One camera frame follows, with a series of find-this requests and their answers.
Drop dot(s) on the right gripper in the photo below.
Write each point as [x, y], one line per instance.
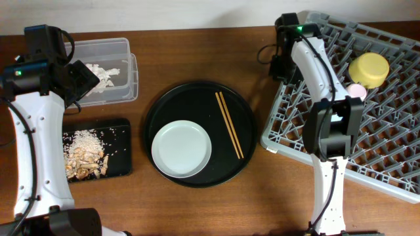
[277, 67]

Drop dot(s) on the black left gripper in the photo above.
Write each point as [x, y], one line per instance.
[86, 78]

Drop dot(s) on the white tissue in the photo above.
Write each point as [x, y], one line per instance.
[104, 76]

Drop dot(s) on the pink plastic cup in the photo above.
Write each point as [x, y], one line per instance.
[357, 91]

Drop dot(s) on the yellow plastic bowl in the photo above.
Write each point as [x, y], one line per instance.
[370, 70]

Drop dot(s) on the food scraps and rice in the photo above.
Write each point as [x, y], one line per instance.
[85, 154]

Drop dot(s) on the wooden chopstick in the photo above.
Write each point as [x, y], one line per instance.
[231, 125]
[227, 124]

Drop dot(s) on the grey round plate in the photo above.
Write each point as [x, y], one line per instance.
[181, 149]

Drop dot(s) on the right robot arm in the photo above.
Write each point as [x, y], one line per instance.
[331, 128]

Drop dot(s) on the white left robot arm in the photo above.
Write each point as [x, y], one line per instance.
[44, 204]

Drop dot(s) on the grey dishwasher rack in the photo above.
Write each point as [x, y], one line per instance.
[386, 154]

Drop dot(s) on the clear plastic bin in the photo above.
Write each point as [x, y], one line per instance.
[112, 61]

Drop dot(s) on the black rectangular tray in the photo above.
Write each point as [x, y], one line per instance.
[115, 137]

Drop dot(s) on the round black tray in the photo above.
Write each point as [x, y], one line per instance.
[196, 102]

